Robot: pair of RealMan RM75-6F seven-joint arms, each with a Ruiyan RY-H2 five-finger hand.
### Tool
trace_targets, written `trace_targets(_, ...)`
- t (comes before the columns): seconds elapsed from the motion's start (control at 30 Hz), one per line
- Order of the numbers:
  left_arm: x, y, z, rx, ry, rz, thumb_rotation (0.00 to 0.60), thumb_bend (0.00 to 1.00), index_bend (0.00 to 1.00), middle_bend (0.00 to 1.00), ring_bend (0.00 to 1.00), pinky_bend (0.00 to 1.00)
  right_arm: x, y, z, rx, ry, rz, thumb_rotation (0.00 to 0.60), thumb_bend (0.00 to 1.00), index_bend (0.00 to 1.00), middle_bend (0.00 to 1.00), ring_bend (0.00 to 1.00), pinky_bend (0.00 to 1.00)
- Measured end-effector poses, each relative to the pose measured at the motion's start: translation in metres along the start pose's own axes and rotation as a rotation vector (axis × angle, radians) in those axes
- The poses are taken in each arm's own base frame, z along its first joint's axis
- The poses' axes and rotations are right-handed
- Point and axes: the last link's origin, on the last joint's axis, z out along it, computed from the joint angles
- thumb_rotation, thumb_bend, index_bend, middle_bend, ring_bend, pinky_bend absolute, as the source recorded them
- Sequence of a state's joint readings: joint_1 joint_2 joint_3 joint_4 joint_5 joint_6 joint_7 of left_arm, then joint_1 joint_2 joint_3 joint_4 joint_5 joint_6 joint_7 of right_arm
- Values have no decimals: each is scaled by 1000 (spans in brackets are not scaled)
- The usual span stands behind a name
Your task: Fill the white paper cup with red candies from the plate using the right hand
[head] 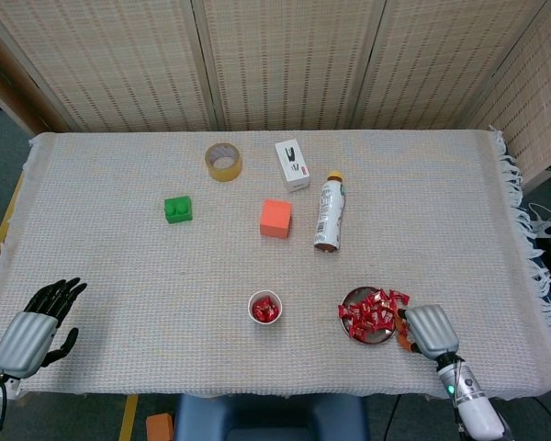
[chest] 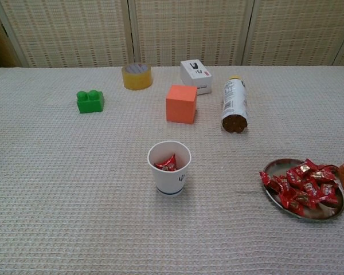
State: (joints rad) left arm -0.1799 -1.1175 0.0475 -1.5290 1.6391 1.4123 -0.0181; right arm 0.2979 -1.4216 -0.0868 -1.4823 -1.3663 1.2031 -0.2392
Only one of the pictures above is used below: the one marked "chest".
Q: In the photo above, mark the red candy pile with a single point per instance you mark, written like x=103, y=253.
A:
x=304, y=183

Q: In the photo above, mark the red candy batch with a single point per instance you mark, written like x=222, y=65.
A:
x=167, y=164

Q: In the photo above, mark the white paper cup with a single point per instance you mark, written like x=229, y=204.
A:
x=166, y=183

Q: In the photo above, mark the round metal plate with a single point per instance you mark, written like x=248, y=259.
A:
x=275, y=166

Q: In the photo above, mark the white labelled drink bottle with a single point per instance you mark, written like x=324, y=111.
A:
x=235, y=100

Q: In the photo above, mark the orange foam cube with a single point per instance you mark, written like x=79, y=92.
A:
x=180, y=109

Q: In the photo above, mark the white printed cardboard box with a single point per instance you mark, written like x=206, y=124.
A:
x=195, y=77

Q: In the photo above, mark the yellow packing tape roll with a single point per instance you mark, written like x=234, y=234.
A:
x=137, y=81

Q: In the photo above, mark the green toy building block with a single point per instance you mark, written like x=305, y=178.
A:
x=90, y=104

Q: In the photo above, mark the beige waffle weave tablecloth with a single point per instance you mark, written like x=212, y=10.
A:
x=74, y=200

